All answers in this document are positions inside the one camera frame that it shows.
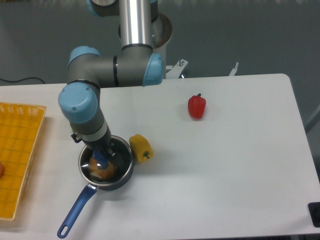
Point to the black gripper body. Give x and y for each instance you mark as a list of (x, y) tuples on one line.
[(102, 140)]

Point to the glass pot lid blue knob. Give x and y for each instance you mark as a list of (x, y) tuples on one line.
[(124, 165)]

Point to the dark pot blue handle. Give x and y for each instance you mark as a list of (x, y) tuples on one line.
[(87, 192)]

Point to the yellow woven basket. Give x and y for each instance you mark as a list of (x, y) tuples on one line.
[(20, 125)]

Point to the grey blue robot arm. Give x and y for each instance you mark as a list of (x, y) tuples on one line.
[(89, 72)]

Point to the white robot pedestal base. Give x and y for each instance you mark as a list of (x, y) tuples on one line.
[(162, 31)]

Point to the glazed ring bread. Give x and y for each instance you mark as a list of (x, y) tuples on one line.
[(101, 169)]

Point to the green bell pepper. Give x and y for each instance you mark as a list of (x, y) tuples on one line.
[(73, 129)]

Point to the black device at table edge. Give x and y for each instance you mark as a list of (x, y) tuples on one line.
[(314, 210)]

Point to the yellow bell pepper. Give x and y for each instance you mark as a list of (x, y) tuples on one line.
[(141, 148)]

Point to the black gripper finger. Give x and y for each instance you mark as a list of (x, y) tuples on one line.
[(111, 154)]

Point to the red bell pepper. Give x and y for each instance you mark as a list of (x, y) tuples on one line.
[(196, 106)]

